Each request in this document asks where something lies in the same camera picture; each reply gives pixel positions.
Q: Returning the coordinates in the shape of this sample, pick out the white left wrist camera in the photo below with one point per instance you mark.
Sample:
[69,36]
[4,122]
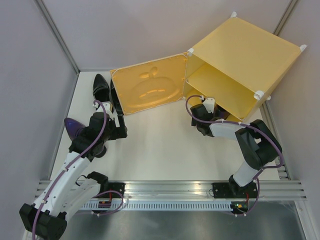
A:
[109,109]

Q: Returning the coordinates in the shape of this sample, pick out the aluminium mounting rail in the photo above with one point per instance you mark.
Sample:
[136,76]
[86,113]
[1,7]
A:
[270,190]

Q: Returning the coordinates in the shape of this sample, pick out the aluminium frame post left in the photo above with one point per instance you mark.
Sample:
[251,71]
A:
[57,35]

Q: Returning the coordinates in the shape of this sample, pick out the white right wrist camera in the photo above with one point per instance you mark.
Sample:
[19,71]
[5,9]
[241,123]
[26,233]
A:
[208,103]

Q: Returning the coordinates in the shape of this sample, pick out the aluminium frame post right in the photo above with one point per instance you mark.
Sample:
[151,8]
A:
[285,17]

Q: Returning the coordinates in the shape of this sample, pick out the white slotted cable duct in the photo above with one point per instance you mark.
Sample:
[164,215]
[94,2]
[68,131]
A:
[95,205]

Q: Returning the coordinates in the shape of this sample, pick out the yellow plastic shoe cabinet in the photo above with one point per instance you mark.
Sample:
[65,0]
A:
[238,65]

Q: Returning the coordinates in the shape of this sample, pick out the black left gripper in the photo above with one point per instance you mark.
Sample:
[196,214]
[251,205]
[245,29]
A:
[119,132]

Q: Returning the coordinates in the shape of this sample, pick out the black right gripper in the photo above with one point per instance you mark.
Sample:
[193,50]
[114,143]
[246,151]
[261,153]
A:
[194,122]

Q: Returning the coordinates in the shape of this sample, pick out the black leather shoe right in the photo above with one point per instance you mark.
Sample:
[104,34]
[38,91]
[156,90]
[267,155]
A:
[115,99]

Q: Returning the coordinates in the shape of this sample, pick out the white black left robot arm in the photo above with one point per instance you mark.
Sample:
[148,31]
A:
[47,217]

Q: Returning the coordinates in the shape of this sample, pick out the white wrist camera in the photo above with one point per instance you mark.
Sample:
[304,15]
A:
[208,103]
[109,109]

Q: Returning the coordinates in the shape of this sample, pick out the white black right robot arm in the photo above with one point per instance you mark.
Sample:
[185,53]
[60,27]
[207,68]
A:
[258,145]

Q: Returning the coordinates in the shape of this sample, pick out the aluminium frame post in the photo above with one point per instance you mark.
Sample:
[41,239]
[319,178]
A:
[57,35]
[285,17]

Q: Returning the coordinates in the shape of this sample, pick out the yellow cabinet door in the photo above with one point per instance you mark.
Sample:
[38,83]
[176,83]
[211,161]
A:
[150,84]

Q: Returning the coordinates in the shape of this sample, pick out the purple loafer shoe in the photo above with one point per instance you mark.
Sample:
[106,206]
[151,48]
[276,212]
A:
[82,137]
[221,113]

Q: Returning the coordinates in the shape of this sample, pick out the black leather shoe left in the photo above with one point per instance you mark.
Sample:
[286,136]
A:
[101,89]

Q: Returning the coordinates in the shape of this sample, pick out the black leather shoe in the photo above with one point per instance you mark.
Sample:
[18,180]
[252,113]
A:
[115,99]
[101,89]

